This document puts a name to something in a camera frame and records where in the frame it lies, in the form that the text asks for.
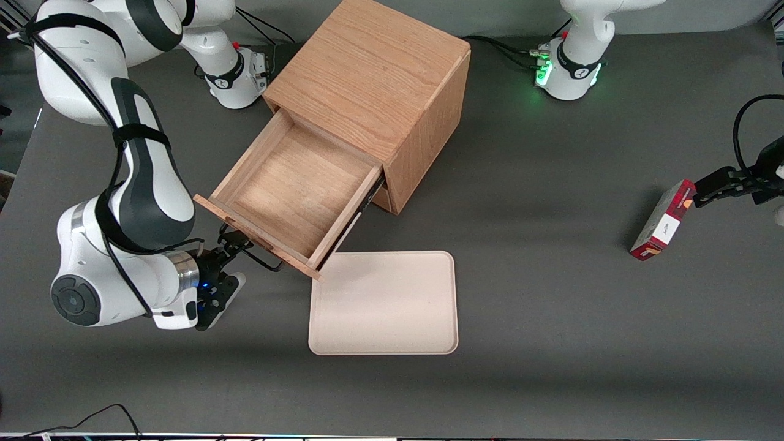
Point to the wooden drawer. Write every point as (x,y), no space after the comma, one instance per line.
(294,190)

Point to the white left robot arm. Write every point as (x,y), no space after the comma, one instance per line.
(579,55)

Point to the wooden drawer cabinet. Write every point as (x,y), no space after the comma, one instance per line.
(373,67)

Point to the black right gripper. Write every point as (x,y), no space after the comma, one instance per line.
(211,262)

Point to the red plaid cardboard box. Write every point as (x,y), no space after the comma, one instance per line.
(664,223)

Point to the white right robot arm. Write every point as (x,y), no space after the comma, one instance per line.
(153,184)

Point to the beige plastic tray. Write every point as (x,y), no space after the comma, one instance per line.
(383,303)

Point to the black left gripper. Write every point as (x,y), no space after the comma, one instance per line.
(767,166)

